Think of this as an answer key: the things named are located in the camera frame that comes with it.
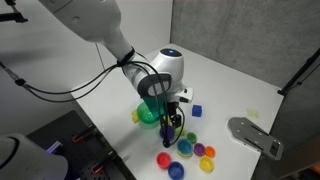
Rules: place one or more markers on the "big green bowl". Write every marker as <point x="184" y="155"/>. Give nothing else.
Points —
<point x="146" y="116"/>

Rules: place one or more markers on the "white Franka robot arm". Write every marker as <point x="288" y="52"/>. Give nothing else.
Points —
<point x="100" y="20"/>

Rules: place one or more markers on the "black equipment table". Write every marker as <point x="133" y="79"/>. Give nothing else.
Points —
<point x="66" y="133"/>

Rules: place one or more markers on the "small purple cup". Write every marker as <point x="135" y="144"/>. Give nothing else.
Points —
<point x="199" y="149"/>

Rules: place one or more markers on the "red cup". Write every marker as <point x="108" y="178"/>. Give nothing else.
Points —
<point x="163" y="160"/>

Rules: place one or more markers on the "grey metal mounting plate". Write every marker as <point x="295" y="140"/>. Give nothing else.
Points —
<point x="255" y="136"/>

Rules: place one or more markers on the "small orange cup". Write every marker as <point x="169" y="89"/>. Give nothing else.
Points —
<point x="210" y="151"/>

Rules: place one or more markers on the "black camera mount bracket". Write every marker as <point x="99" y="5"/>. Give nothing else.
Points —
<point x="13" y="16"/>

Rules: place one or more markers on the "blue cup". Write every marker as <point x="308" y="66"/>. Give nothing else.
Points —
<point x="176" y="170"/>

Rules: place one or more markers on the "small green cup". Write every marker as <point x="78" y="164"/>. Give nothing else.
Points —
<point x="191" y="137"/>

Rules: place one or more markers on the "yellow cup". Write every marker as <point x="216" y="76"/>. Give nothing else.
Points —
<point x="206" y="164"/>

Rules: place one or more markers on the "teal cup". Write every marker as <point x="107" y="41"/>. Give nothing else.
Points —
<point x="184" y="147"/>

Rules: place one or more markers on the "bright blue toy cube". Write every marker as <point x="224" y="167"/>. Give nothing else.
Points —
<point x="196" y="110"/>

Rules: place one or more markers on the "yellow toy figure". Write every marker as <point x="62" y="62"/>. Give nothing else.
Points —
<point x="134" y="116"/>

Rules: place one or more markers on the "lime green toy block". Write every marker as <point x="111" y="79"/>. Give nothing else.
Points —
<point x="179" y="131"/>

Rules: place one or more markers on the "yellow-green cup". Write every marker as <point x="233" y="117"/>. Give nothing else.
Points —
<point x="185" y="156"/>

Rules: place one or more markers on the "black stand pole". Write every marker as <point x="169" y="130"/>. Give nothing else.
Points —
<point x="300" y="75"/>

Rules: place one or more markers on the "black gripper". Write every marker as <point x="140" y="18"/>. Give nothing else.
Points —
<point x="174" y="111"/>

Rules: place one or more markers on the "grey rounded device housing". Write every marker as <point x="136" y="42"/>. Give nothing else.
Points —
<point x="26" y="160"/>

